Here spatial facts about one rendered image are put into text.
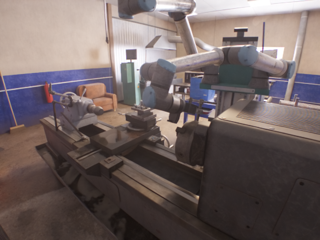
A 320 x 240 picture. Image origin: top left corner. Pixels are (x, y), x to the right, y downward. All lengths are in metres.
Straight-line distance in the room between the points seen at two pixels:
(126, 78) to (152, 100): 4.81
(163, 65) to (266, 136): 0.46
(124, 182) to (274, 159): 0.81
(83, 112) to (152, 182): 1.04
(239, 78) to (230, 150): 1.32
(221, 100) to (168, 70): 1.30
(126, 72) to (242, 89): 4.26
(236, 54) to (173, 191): 0.88
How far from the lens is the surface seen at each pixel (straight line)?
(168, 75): 0.69
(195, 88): 3.00
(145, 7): 0.96
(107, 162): 1.17
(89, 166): 1.18
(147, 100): 0.68
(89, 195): 1.66
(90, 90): 5.16
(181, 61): 0.91
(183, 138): 0.82
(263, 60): 1.24
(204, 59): 1.01
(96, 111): 1.54
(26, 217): 2.36
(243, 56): 1.06
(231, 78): 1.84
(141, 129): 1.44
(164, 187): 1.00
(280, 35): 7.88
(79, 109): 1.73
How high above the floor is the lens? 1.53
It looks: 20 degrees down
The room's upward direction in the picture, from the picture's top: straight up
